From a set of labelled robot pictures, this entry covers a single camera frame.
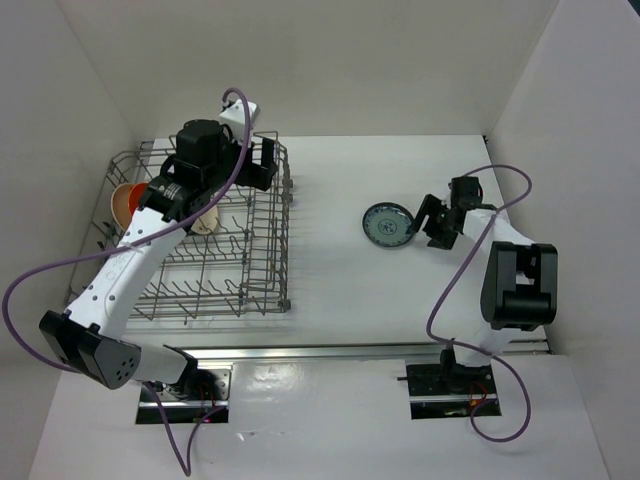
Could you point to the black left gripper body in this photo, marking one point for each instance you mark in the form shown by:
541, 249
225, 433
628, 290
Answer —
229, 148

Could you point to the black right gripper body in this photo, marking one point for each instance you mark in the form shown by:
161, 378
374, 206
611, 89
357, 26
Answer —
439, 229

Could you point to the blue patterned plate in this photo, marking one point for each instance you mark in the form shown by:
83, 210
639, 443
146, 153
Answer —
388, 225

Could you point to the orange plastic plate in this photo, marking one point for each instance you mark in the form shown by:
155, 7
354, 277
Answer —
135, 195

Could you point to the cream plate with characters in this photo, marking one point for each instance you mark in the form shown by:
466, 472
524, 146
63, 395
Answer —
119, 204

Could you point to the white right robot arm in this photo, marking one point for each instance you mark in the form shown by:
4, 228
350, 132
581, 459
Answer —
519, 289

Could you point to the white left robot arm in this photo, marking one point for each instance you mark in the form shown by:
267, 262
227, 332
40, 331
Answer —
88, 336

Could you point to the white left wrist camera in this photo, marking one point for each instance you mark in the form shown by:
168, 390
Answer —
233, 116

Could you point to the grey wire dish rack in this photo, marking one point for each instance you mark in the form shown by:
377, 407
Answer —
239, 269

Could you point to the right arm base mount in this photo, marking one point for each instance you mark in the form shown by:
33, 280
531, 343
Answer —
432, 395

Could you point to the aluminium rail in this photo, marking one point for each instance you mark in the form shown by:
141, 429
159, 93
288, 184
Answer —
299, 353

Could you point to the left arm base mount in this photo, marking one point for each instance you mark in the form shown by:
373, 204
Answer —
209, 399

